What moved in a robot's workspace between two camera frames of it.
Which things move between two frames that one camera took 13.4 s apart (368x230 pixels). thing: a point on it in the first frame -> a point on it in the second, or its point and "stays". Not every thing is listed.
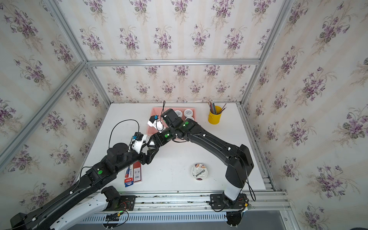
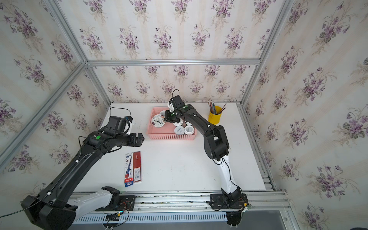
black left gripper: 148,159 -> 133,142
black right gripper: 155,137 -> 166,118
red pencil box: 137,171 stays
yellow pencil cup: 215,119 stays
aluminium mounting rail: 260,201 stays
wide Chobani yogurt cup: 199,172 -> 157,120
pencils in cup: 212,108 stays
